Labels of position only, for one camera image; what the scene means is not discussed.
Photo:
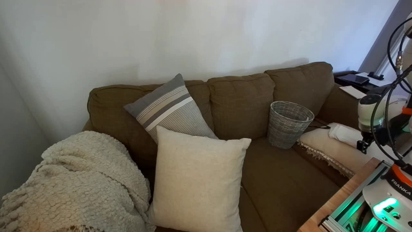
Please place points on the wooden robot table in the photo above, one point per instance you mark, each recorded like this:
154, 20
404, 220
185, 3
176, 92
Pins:
330, 211

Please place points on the aluminium rail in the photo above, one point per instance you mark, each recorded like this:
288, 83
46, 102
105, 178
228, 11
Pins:
352, 200

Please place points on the grey woven basket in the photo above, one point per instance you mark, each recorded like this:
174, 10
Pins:
288, 124

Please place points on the white towel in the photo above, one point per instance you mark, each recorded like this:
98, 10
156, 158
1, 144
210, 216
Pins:
346, 132

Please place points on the plain cream square pillow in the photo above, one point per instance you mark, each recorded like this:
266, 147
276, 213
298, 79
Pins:
198, 181

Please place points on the cream fringed cushion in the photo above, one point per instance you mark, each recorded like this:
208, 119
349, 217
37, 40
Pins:
330, 149

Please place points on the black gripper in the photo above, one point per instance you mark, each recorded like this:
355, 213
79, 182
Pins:
366, 141

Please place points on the flat black device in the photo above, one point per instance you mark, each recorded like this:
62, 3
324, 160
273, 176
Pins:
351, 79

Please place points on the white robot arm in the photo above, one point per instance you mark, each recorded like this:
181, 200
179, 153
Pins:
370, 110

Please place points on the cream knit blanket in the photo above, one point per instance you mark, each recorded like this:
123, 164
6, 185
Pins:
82, 185

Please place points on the brown fabric sofa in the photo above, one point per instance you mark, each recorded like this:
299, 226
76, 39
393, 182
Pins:
240, 107

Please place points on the grey striped throw pillow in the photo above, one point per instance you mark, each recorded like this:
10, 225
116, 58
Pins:
169, 110

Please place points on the white side table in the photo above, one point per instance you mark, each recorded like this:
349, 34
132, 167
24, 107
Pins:
355, 91

